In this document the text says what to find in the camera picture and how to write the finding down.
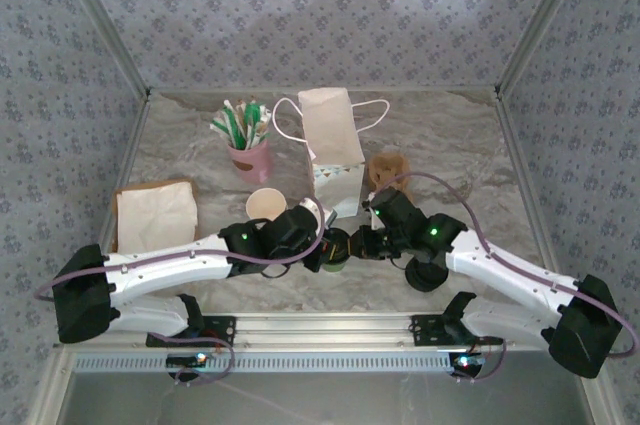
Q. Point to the aluminium table end rail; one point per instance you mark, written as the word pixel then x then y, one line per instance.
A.
pixel 325 89

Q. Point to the green striped wrapped straw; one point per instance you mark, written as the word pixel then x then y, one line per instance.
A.
pixel 231 120
pixel 222 131
pixel 254 117

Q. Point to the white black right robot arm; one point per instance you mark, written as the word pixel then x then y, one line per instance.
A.
pixel 500 270

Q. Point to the white cartoon print paper bag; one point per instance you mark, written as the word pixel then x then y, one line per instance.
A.
pixel 330 130

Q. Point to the pink straw holder cup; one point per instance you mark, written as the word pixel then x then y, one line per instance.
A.
pixel 250 165

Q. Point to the aluminium mounting rail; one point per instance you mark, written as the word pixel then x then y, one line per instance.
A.
pixel 320 330

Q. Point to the brown kraft paper sheet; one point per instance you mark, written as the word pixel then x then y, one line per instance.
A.
pixel 115 240

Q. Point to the white wrapped straw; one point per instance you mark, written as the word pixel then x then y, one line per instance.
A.
pixel 264 120

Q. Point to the stack of striped paper cups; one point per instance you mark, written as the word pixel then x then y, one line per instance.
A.
pixel 265 205

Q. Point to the green paper coffee cup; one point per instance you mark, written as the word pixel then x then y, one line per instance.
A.
pixel 336 265

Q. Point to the wooden coffee stirrer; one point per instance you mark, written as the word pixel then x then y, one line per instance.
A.
pixel 243 117

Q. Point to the aluminium corner post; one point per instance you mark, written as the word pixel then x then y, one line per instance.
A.
pixel 544 15
pixel 101 15

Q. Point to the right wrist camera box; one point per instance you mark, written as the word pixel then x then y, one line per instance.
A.
pixel 371 195

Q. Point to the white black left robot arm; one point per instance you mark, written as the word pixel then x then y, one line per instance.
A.
pixel 165 272

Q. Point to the small lit circuit board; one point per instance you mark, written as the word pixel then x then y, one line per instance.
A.
pixel 467 362
pixel 187 360

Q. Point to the aluminium table side rail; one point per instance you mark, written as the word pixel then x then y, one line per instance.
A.
pixel 523 170

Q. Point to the stack of black cup lids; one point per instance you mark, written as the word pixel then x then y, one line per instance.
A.
pixel 425 281

